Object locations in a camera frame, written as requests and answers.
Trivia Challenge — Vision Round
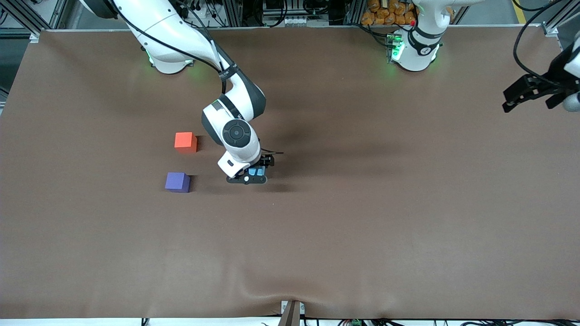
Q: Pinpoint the orange foam block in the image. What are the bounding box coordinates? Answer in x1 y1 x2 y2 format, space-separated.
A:
174 132 198 153

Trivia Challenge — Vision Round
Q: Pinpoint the purple foam block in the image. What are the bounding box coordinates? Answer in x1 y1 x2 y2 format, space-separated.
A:
165 172 191 193

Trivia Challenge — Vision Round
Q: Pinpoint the brown table mat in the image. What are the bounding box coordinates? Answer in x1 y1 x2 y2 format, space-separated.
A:
0 26 580 320

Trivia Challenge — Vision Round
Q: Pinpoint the bag of orange items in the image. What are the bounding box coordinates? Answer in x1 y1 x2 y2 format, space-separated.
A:
361 0 417 26

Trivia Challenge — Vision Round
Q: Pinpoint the white power strip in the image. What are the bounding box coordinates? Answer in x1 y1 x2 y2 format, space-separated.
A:
188 2 213 19

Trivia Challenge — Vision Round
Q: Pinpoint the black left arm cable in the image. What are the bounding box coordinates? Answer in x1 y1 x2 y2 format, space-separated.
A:
513 0 569 86

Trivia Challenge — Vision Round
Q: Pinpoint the aluminium frame corner rail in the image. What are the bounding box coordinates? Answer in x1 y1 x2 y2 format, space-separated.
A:
541 0 580 50

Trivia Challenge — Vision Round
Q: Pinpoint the brown mat clamp bracket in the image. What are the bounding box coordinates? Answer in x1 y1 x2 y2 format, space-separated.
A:
279 300 305 326

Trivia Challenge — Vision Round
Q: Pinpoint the aluminium frame post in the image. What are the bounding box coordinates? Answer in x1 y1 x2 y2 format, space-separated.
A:
225 0 243 28

